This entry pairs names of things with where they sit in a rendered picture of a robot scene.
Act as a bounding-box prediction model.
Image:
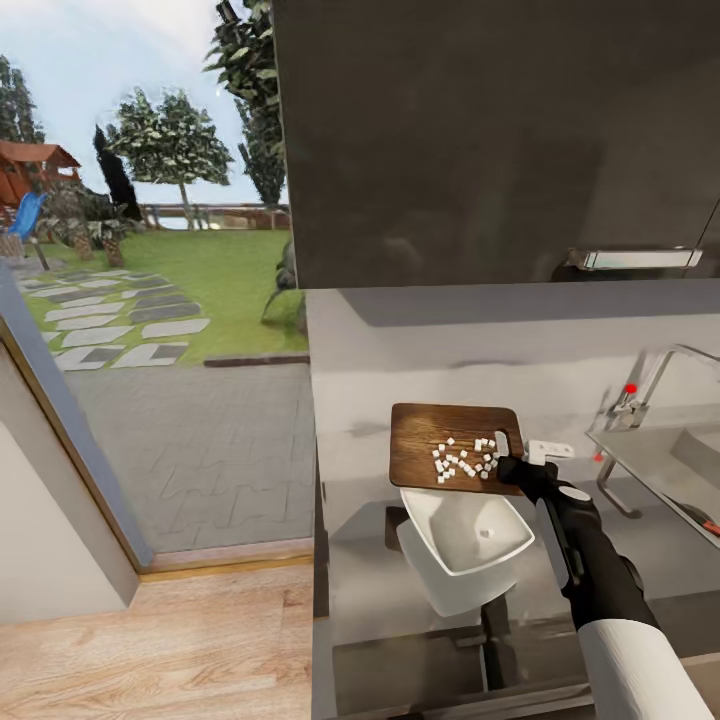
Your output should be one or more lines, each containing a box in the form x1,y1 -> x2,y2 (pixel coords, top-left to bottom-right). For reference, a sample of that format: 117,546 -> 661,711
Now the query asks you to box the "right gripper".
495,454 -> 558,496

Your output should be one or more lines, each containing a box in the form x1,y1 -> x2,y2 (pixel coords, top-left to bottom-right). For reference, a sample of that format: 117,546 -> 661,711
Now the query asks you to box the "cutting board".
389,403 -> 527,496

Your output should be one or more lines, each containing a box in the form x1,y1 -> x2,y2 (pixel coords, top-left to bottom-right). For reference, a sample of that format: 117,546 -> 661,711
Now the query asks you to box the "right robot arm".
495,440 -> 715,720

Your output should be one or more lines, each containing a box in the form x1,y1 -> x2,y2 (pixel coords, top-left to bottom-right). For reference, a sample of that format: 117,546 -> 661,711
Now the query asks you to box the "parer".
673,501 -> 720,537

